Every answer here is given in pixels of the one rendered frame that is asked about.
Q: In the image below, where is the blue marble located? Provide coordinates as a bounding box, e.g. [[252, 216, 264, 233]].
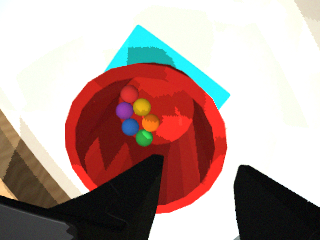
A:
[[121, 119, 140, 136]]

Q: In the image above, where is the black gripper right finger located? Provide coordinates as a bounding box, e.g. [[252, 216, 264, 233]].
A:
[[233, 164, 320, 240]]

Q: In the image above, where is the orange marble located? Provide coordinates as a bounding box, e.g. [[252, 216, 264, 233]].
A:
[[143, 113, 160, 132]]

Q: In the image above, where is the brown wooden block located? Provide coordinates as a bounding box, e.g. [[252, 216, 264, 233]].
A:
[[0, 109, 71, 208]]

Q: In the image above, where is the green marble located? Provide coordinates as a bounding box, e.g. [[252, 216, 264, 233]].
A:
[[136, 129, 153, 147]]

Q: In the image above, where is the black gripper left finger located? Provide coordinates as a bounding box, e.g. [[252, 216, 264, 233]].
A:
[[0, 155, 164, 240]]

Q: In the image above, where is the red marble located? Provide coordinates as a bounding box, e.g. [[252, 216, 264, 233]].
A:
[[120, 84, 139, 103]]

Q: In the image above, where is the red cup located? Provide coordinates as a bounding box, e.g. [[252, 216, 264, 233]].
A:
[[65, 63, 227, 213]]

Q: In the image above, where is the purple marble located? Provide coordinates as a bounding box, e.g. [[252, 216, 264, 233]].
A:
[[116, 101, 133, 120]]

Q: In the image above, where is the yellow marble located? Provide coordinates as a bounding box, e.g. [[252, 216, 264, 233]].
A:
[[133, 97, 152, 116]]

